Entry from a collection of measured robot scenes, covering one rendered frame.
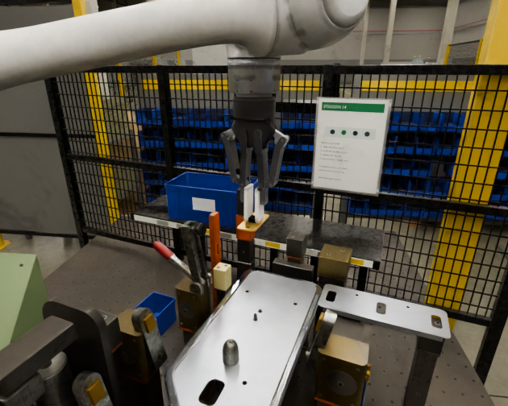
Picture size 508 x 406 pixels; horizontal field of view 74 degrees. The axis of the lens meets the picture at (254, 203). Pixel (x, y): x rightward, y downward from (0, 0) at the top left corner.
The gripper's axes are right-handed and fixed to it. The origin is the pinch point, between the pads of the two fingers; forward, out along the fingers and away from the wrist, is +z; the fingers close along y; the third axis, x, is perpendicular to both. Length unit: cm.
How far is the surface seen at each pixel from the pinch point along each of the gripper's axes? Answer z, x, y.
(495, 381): 129, 113, 91
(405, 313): 29.1, 16.2, 31.9
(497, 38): -32, 58, 45
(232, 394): 29.3, -18.6, 3.7
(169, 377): 28.9, -20.2, -8.5
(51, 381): 19.6, -34.1, -19.1
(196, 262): 16.4, -0.7, -13.9
